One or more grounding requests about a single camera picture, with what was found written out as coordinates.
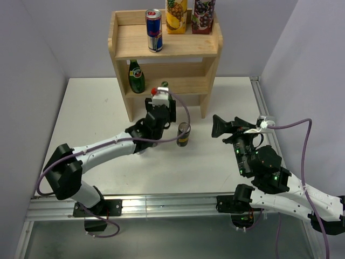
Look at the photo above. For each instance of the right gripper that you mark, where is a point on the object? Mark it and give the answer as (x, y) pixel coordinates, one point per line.
(219, 125)

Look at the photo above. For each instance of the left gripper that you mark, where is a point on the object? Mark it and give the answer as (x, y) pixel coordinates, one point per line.
(171, 114)

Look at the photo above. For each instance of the perrier lychee green bottle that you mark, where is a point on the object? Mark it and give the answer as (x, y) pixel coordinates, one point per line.
(136, 77)

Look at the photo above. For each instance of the red bull can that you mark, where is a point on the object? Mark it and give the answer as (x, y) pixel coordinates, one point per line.
(153, 19)

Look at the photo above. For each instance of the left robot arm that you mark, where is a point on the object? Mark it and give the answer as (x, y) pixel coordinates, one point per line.
(67, 165)

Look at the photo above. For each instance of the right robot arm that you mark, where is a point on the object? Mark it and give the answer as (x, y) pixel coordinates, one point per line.
(273, 187)

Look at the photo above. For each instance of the wooden two-tier shelf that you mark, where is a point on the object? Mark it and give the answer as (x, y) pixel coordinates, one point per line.
(188, 62)

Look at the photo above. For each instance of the black yellow can right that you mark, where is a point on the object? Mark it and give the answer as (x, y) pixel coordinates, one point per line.
(183, 132)

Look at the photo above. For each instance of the pineapple juice carton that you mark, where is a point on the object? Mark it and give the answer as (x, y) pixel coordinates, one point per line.
(176, 16)

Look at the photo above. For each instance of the grape juice carton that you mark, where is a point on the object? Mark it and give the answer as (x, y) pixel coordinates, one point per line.
(202, 17)

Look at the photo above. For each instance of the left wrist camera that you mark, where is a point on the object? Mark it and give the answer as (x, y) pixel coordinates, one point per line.
(160, 96)

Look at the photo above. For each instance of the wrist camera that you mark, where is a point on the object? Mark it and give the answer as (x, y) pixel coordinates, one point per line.
(160, 96)
(263, 125)

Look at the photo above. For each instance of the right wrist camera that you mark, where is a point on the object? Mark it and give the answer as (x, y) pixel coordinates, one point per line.
(263, 125)

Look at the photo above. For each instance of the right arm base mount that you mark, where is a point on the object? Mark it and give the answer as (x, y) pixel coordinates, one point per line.
(243, 216)

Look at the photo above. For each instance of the aluminium rail frame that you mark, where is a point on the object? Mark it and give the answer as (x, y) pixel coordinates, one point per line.
(168, 196)

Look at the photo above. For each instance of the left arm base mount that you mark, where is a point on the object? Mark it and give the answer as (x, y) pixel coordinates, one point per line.
(98, 218)

